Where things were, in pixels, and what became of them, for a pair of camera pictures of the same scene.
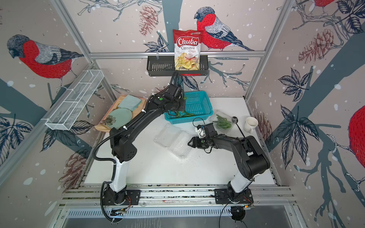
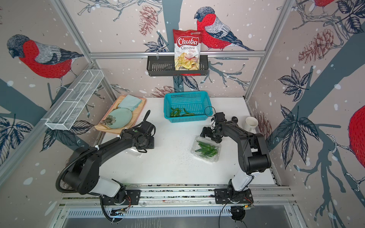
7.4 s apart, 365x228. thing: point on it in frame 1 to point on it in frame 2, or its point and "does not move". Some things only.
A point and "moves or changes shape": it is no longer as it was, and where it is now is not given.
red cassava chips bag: (187, 45) does not move
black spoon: (235, 119) does not move
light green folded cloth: (130, 102) does not move
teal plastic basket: (197, 102) does not move
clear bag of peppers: (223, 122) moves or changes shape
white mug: (250, 123) does not move
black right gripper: (195, 143) to (207, 135)
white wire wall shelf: (69, 110) does not move
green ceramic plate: (118, 118) does not move
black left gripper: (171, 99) to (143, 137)
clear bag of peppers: (174, 138) moves or changes shape
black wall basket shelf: (165, 66) does not move
